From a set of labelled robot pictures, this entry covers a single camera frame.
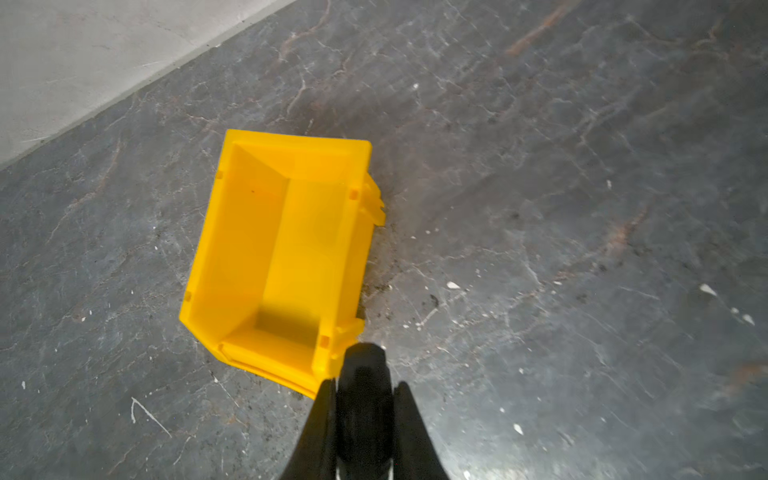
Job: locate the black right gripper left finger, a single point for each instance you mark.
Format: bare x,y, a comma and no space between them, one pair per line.
315,454

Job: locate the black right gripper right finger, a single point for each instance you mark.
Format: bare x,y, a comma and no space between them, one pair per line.
414,455

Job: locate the black screwdriver handle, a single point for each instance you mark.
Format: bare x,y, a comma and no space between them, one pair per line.
365,414

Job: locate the yellow plastic storage bin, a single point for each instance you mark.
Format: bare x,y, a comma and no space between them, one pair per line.
277,276

